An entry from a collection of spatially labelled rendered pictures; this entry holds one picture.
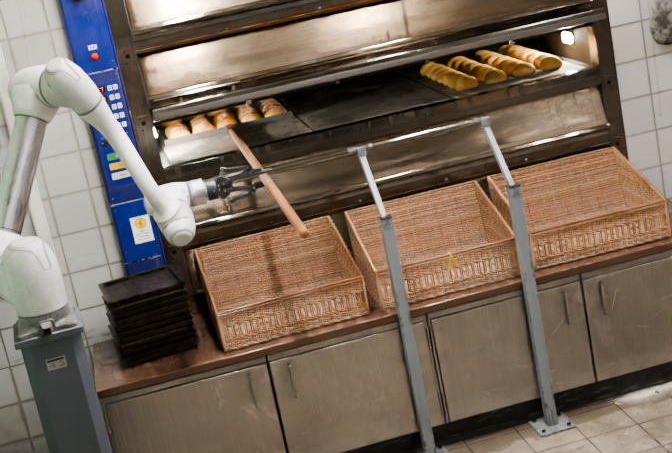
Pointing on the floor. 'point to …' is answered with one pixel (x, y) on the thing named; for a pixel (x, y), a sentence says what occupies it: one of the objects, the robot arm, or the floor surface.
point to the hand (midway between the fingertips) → (263, 176)
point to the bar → (554, 423)
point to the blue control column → (94, 28)
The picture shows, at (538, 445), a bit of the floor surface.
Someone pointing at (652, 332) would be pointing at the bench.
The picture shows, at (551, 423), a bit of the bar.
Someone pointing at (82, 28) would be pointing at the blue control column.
